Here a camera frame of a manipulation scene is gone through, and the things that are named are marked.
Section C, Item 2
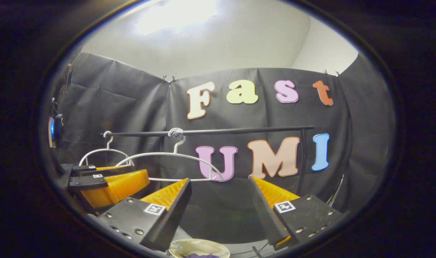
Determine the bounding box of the cream laundry hamper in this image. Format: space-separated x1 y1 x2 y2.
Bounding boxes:
169 239 231 258

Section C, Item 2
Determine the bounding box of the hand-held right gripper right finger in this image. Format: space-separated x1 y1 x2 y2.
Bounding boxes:
250 176 344 251

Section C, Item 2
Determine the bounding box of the black backdrop cloth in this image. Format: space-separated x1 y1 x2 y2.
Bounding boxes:
51 52 396 244

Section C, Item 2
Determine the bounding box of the black clothes rail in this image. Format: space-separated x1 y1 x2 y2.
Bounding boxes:
100 125 314 196

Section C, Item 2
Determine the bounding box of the black cable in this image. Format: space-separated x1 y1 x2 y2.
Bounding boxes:
326 174 345 206
252 242 276 257

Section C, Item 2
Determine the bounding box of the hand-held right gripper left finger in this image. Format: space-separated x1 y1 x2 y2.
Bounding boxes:
96 177 193 252

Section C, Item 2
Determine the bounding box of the white clothes hanger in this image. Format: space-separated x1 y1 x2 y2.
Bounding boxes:
78 131 135 167
115 128 224 182

